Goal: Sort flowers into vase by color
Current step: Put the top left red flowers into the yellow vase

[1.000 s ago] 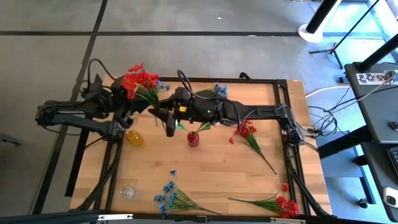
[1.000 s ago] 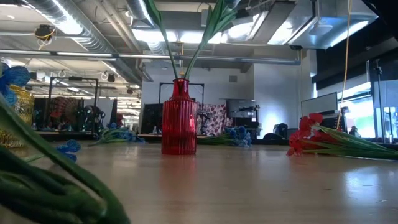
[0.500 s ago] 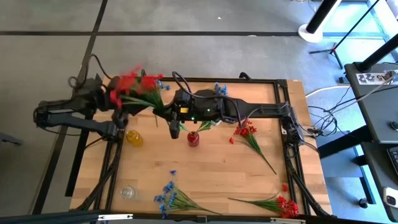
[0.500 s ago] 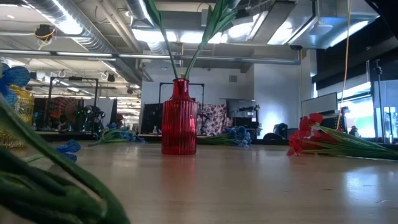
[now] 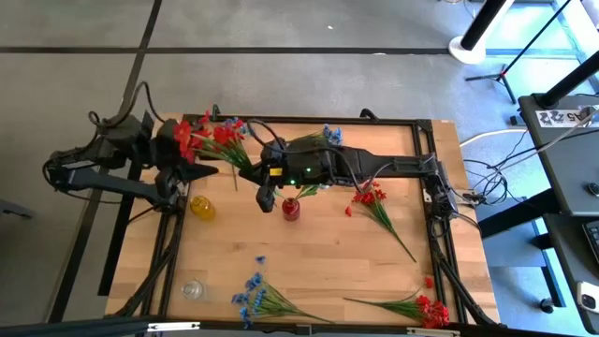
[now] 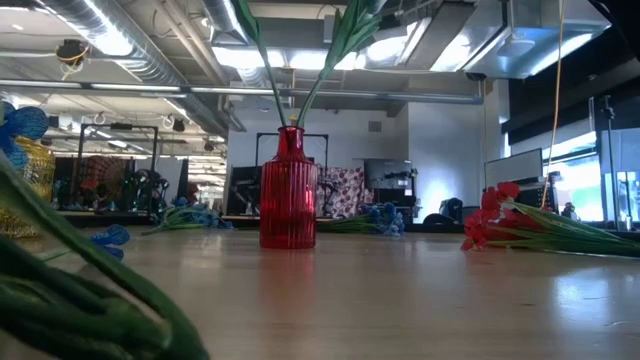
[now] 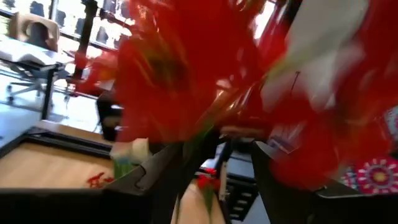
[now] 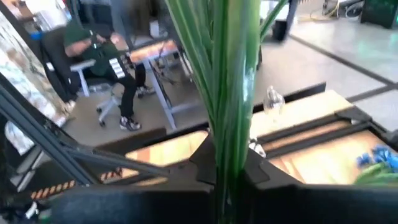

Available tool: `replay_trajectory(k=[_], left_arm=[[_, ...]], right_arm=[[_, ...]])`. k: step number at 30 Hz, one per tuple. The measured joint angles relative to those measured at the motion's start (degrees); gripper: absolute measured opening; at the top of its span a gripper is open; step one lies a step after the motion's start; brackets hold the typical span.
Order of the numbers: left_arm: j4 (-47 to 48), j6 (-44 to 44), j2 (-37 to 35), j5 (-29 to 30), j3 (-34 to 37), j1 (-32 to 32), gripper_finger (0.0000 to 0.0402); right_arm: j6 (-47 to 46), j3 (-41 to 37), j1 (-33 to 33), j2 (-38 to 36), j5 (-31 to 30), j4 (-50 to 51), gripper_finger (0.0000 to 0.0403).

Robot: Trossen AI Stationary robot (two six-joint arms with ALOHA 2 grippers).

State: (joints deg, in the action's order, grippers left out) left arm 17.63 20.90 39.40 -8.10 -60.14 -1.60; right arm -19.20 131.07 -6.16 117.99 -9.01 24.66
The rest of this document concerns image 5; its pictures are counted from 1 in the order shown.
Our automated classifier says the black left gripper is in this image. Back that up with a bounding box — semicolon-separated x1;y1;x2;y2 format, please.
153;117;220;200

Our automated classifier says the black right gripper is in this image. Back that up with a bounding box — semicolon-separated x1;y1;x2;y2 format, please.
238;142;294;188

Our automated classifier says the red artificial flower bunch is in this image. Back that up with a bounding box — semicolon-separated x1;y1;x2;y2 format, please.
350;180;417;264
343;286;451;330
171;110;256;192

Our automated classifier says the blue artificial flower bunch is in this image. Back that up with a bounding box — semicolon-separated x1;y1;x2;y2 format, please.
230;270;334;330
222;115;252;138
288;123;345;147

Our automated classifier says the yellow glass vase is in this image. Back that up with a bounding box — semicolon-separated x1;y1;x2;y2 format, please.
189;195;217;222

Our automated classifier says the red ribbed glass vase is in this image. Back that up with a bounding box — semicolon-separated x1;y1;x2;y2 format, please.
281;197;301;223

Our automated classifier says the clear glass vase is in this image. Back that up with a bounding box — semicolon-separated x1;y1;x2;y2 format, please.
181;279;206;301

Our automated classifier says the white round stand base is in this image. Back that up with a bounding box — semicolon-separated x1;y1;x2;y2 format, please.
447;35;488;66

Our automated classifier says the black tripod stand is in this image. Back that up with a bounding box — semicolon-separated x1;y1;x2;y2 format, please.
464;0;575;105

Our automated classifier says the thick black pole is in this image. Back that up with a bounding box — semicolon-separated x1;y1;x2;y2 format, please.
460;0;509;51
537;49;599;110

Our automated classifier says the dark grey desk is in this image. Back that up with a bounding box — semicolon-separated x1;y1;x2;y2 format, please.
542;212;599;336
518;93;599;217

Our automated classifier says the white printed label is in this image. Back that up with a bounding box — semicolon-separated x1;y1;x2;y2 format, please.
535;108;596;128

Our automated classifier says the black keyboard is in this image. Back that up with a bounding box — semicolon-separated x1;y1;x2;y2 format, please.
582;219;599;264

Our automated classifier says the white smartphone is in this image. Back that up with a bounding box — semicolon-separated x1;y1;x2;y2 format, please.
576;280;599;315

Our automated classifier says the black table frame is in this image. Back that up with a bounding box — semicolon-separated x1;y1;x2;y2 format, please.
97;111;502;337

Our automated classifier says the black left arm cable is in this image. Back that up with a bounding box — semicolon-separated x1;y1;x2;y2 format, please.
86;81;166;130

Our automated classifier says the silver metal bracket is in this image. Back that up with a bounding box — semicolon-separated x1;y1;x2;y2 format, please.
405;327;462;337
147;320;201;332

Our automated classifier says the white floor cable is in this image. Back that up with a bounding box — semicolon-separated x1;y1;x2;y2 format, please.
460;127;530;147

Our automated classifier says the black floor cable tangle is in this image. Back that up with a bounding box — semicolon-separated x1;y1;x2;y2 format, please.
460;139;544;202

